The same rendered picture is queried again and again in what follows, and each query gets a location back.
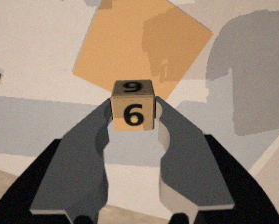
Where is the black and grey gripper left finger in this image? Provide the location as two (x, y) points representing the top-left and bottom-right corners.
(0, 98), (113, 224)

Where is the orange square mat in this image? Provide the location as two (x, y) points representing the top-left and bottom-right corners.
(73, 0), (213, 101)

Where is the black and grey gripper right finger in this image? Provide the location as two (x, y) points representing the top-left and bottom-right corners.
(155, 96), (279, 224)

